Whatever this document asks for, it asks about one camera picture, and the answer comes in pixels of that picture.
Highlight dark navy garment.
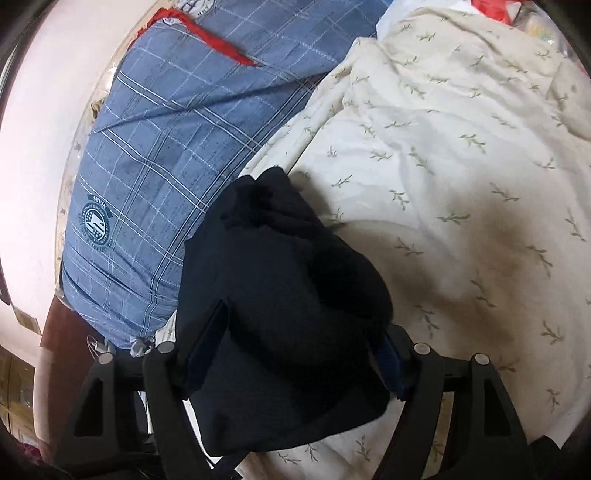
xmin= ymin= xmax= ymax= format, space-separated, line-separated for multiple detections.
xmin=175 ymin=166 xmax=394 ymax=468

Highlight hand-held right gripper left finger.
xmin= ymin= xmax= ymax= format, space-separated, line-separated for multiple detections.
xmin=53 ymin=301 xmax=228 ymax=480

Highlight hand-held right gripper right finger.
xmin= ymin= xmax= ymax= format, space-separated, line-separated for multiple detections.
xmin=375 ymin=325 xmax=533 ymax=480

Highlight cream leaf-print quilt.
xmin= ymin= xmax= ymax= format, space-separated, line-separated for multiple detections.
xmin=152 ymin=8 xmax=591 ymax=480

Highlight red bag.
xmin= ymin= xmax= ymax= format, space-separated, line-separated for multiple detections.
xmin=470 ymin=0 xmax=525 ymax=26

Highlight blue plaid pillow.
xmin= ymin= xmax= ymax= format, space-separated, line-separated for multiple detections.
xmin=55 ymin=0 xmax=393 ymax=357

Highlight beige wall plate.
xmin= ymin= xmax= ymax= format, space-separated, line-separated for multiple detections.
xmin=11 ymin=305 xmax=43 ymax=334

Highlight white cloth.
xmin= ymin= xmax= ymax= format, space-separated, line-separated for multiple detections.
xmin=376 ymin=0 xmax=474 ymax=40

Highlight clear plastic bag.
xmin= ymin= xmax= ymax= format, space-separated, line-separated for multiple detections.
xmin=508 ymin=0 xmax=591 ymax=63

